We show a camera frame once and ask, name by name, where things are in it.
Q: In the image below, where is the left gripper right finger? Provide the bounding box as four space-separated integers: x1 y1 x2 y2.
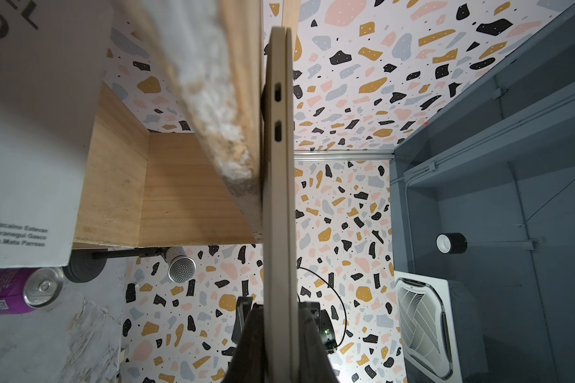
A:
297 306 338 383

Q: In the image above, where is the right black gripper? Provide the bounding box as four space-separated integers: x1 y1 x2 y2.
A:
299 302 338 354

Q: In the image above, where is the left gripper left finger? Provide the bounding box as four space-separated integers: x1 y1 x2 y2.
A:
222 305 268 383

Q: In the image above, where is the silver laptop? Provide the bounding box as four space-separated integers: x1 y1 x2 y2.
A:
262 26 299 382

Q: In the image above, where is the ceiling air conditioner unit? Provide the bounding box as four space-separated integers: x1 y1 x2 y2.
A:
395 271 489 382

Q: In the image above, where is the black ceiling spotlight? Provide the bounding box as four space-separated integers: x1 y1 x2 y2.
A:
436 233 468 254

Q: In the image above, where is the black microphone on stand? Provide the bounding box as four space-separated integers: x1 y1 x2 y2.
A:
62 247 197 284

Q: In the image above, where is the wooden shelf unit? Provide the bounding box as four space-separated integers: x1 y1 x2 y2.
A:
73 1 300 250

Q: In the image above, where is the purple soda can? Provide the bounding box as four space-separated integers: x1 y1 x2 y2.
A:
0 267 65 315

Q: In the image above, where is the white book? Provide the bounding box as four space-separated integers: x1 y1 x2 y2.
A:
0 1 113 269

